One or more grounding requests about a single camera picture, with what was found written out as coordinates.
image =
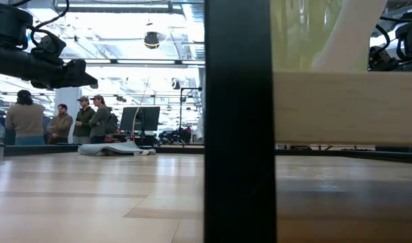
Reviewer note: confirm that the black vertical post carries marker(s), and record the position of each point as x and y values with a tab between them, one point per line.
239	121

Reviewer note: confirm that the light wooden shelf board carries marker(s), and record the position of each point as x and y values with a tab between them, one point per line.
347	108

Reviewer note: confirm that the black pole stand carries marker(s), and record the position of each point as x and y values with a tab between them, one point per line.
190	88

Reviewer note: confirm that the small black ceiling speaker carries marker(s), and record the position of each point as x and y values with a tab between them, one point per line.
176	84

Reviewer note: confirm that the dark backpack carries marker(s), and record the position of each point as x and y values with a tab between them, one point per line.
113	124

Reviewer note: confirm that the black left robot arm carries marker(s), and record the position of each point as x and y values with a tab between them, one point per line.
6	57

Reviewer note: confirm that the black ceiling dome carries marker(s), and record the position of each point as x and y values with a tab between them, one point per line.
151	40

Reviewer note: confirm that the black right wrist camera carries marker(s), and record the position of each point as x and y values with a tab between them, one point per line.
381	60

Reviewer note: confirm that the white pillar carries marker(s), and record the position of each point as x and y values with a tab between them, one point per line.
69	98

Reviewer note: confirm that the black monitor stand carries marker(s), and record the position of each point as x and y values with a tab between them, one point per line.
142	136

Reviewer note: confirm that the dark desk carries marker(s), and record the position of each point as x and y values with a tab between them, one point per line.
124	139

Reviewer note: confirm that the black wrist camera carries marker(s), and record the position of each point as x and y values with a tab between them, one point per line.
49	47
381	60

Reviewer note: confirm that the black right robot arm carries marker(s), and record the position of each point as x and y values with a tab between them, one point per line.
411	37

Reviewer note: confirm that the red and black pile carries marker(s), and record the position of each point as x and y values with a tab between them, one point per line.
175	136

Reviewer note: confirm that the long ceiling light strip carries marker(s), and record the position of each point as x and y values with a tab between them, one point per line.
141	62

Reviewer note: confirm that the blue-grey folded cloth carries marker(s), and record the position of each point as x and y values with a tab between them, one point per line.
114	149

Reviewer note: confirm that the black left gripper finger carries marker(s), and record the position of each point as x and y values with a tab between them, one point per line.
75	72

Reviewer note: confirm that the black monitor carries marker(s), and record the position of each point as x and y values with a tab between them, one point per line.
148	118

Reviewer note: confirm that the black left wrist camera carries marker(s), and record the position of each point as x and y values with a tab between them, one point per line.
49	47

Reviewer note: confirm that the person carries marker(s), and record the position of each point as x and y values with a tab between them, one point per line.
25	118
99	121
60	125
82	121

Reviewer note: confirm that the black table edge rail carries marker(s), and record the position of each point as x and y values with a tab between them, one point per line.
40	150

